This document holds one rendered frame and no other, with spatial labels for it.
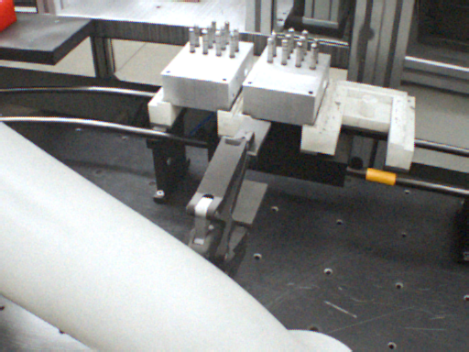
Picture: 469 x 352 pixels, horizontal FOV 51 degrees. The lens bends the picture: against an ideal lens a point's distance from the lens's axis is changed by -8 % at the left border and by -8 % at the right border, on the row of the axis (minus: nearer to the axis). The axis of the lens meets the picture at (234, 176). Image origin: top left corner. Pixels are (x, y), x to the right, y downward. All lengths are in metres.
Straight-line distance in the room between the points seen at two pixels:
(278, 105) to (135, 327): 0.53
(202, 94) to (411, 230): 0.40
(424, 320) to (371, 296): 0.08
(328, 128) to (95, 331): 0.54
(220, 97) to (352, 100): 0.21
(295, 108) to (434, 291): 0.34
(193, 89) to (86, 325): 0.55
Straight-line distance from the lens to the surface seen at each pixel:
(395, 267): 0.80
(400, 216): 0.88
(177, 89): 0.72
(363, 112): 0.75
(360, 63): 0.87
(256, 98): 0.68
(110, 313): 0.18
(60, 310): 0.18
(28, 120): 0.88
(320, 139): 0.69
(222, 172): 0.46
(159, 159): 0.82
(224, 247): 0.46
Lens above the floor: 1.27
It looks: 40 degrees down
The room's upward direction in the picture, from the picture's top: straight up
